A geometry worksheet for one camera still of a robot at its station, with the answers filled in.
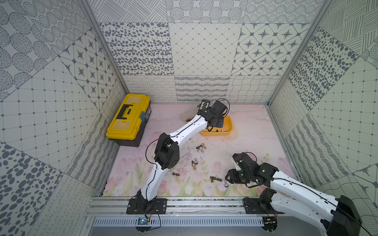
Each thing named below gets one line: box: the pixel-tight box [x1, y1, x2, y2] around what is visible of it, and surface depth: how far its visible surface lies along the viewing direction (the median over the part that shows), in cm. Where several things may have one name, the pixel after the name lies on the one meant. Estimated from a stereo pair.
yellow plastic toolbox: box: [105, 93, 152, 148], surface depth 91 cm
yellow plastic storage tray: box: [199, 115, 233, 137], surface depth 106 cm
